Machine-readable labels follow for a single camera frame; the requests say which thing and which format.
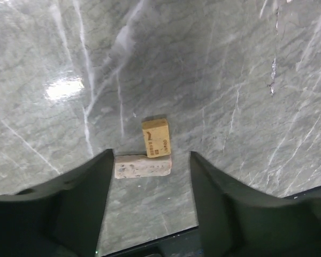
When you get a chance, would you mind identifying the brown small eraser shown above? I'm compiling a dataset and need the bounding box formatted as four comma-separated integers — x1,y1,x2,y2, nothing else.
142,118,171,158

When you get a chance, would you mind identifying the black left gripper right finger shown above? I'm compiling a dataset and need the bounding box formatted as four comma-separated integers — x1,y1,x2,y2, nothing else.
190,152,321,256

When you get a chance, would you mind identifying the grey tan eraser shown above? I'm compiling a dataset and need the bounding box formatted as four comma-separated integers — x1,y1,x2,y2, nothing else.
113,155,172,179

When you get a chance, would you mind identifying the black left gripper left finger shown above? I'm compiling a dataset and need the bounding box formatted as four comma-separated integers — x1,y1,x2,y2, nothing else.
0,149,114,256

